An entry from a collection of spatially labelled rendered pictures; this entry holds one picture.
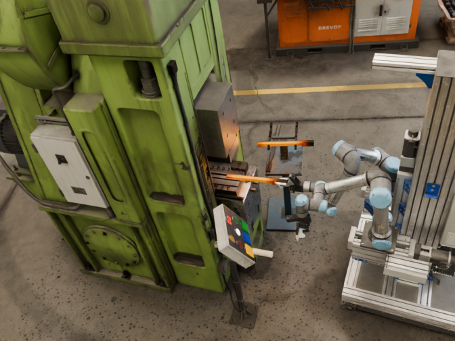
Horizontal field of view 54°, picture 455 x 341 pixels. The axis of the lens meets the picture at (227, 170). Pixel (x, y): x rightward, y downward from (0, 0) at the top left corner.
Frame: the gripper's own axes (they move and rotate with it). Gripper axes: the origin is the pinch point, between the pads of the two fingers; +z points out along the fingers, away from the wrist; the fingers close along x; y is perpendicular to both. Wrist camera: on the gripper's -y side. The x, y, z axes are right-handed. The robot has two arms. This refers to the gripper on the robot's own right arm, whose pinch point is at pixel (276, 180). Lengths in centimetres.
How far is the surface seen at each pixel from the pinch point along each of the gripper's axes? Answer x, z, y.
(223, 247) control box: -74, 14, -17
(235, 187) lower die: -8.0, 29.7, 3.3
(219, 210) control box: -47, 26, -18
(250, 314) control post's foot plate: -60, 15, 97
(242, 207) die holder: -16.1, 23.9, 16.1
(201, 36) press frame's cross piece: 13, 41, -107
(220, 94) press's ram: 0, 30, -75
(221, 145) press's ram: -17, 29, -47
